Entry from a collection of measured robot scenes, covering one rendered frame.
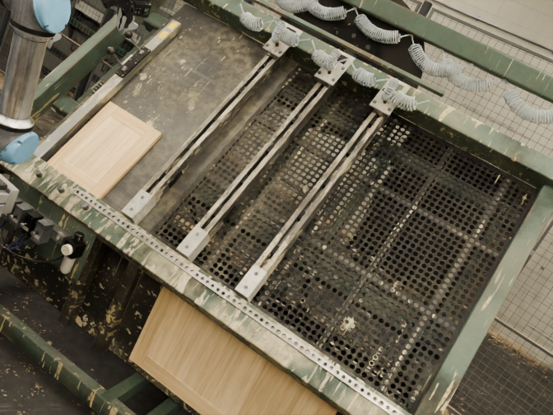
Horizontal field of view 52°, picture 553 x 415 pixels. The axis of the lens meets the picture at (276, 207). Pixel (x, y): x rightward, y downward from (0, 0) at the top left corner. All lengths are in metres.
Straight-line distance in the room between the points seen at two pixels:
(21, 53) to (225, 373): 1.50
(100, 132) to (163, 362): 1.06
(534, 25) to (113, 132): 5.18
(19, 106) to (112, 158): 0.88
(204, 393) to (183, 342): 0.23
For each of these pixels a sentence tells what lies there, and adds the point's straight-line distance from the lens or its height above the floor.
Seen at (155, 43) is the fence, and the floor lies 1.51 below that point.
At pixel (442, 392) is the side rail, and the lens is 2.14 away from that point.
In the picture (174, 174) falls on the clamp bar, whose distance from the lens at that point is 2.42.
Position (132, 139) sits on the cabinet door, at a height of 1.13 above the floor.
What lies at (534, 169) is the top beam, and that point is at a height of 1.80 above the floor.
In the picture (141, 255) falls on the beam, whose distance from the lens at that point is 2.28.
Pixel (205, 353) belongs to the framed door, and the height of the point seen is 0.51.
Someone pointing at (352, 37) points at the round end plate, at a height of 1.96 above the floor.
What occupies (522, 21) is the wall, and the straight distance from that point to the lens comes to 6.91.
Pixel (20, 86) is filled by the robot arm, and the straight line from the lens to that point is 1.74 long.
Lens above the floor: 1.84
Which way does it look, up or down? 16 degrees down
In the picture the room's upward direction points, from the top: 27 degrees clockwise
